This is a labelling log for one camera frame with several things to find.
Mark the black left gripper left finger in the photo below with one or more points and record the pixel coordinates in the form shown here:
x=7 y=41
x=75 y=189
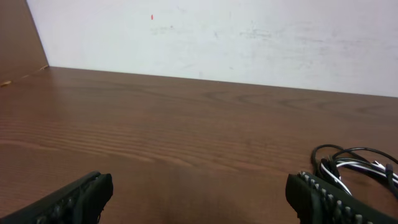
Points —
x=80 y=202

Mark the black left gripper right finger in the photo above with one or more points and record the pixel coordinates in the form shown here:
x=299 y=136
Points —
x=316 y=201

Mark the brown cardboard side panel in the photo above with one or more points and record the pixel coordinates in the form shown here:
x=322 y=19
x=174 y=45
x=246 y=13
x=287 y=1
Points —
x=22 y=53

